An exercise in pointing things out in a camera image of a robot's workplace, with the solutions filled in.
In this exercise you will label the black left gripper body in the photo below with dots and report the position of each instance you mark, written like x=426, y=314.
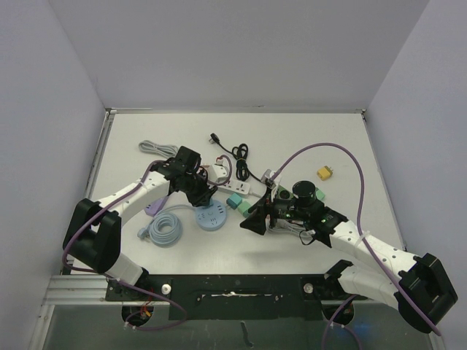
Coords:
x=197, y=187

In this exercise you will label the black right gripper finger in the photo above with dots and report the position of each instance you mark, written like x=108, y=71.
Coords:
x=256, y=223
x=265, y=203

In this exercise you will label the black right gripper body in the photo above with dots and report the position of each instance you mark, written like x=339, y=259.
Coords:
x=268, y=214

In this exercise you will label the teal charger dark base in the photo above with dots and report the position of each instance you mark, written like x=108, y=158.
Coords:
x=234, y=201

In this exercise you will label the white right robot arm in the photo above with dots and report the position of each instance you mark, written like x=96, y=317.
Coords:
x=417, y=286

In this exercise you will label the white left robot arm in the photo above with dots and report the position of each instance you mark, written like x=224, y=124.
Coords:
x=93, y=240

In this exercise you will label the mint charger by green strip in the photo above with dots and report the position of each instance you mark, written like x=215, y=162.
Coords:
x=320, y=195

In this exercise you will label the green power strip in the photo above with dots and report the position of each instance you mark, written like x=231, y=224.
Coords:
x=283, y=194

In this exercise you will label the white USB power strip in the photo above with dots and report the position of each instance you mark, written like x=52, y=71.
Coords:
x=238, y=187

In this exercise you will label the yellow charger far right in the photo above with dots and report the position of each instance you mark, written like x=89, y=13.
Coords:
x=324, y=173

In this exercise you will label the round blue power socket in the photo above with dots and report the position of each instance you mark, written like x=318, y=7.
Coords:
x=211, y=217

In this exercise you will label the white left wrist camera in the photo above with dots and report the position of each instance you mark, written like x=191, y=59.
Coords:
x=219, y=171

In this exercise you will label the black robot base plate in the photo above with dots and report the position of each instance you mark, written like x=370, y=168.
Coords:
x=249, y=297

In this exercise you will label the aluminium frame rail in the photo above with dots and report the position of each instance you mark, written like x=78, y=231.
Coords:
x=66, y=290

